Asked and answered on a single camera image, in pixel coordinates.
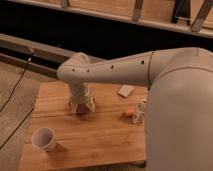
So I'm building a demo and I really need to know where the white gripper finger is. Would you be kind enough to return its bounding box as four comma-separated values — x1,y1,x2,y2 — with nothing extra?
69,102,78,114
86,101,95,112

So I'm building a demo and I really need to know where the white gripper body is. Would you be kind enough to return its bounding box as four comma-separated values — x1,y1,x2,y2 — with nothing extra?
69,84,94,105

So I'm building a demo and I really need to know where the orange pepper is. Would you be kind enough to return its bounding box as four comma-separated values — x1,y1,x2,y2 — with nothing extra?
123,109,135,118

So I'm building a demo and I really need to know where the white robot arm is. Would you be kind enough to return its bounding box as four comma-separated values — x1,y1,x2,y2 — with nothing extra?
57,47,213,171

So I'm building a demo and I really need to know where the dark brown bowl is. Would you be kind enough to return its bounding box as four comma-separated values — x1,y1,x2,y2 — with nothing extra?
76,104,90,115

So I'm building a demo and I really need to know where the wooden table board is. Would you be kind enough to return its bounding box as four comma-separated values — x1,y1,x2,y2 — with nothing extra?
19,81,147,171

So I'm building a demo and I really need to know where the white sponge block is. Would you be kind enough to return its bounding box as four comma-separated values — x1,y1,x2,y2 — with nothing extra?
118,85,134,98

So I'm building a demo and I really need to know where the white paper cup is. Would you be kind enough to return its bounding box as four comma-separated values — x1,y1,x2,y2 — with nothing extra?
32,127,56,152

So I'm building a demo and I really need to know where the white plastic toy figure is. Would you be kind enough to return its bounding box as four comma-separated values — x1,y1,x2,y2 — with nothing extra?
132,98,147,124

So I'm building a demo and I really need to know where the black cable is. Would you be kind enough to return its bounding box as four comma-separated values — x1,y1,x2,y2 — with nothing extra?
0,51,35,150

